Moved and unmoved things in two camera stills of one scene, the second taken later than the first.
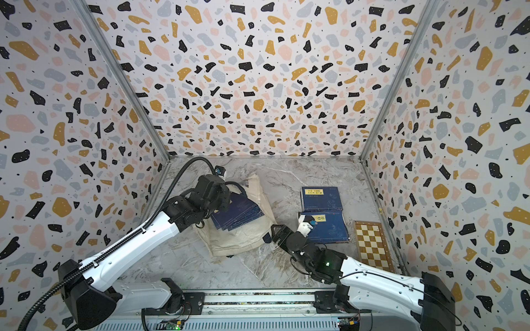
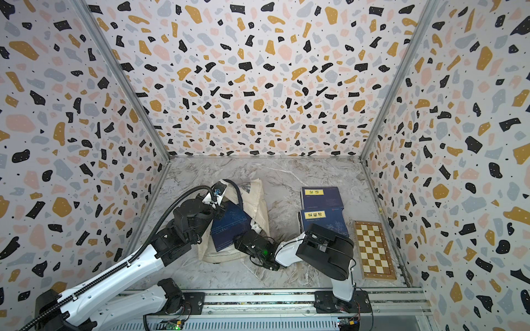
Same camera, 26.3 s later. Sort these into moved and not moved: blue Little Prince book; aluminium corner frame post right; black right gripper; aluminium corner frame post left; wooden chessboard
Moved: black right gripper
Not moved: aluminium corner frame post right; wooden chessboard; aluminium corner frame post left; blue Little Prince book
